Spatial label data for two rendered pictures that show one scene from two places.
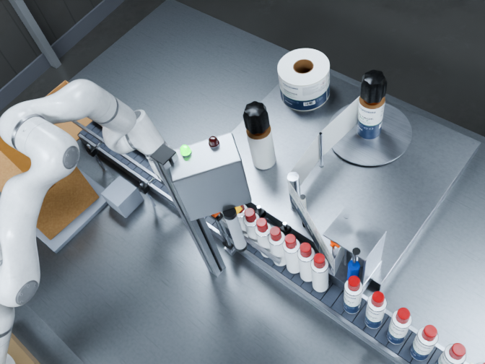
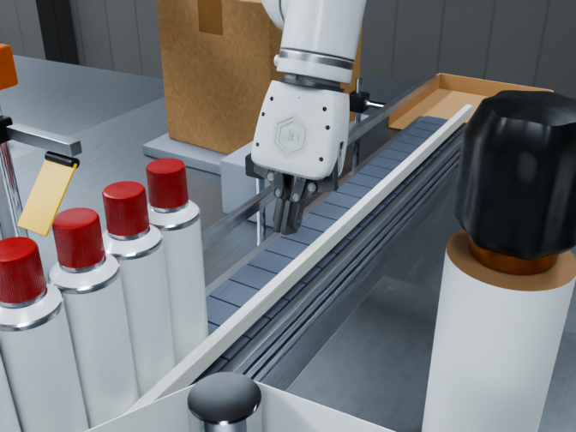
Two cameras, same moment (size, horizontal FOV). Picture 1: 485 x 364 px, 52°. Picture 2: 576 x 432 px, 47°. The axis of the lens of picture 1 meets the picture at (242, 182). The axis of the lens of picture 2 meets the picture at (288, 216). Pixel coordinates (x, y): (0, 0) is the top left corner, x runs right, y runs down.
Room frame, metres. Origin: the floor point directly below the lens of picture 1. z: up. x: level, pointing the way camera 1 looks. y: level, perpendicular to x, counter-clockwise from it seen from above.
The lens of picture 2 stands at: (0.82, -0.41, 1.31)
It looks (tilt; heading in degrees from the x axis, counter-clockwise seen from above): 28 degrees down; 69
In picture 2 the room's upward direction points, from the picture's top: straight up
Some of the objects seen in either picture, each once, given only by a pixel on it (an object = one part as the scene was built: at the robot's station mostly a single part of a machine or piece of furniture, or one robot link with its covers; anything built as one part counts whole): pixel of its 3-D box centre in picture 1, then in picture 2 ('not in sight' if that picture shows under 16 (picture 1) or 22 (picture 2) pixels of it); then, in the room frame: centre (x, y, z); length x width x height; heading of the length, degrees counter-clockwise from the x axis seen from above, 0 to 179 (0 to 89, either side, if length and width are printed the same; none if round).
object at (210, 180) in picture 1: (210, 177); not in sight; (0.74, 0.08, 1.38); 0.17 x 0.10 x 0.19; 93
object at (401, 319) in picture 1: (399, 325); not in sight; (0.37, -0.32, 0.98); 0.05 x 0.05 x 0.20
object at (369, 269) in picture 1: (351, 254); not in sight; (0.59, -0.26, 1.01); 0.14 x 0.13 x 0.26; 38
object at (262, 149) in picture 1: (260, 136); (502, 299); (1.10, -0.10, 1.03); 0.09 x 0.09 x 0.30
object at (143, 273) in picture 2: not in sight; (137, 297); (0.87, 0.07, 0.98); 0.05 x 0.05 x 0.20
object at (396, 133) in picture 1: (368, 132); not in sight; (1.10, -0.51, 0.89); 0.31 x 0.31 x 0.01
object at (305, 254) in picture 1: (307, 261); not in sight; (0.62, -0.13, 0.98); 0.05 x 0.05 x 0.20
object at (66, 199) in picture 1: (37, 179); (265, 58); (1.22, 0.74, 0.99); 0.30 x 0.24 x 0.27; 34
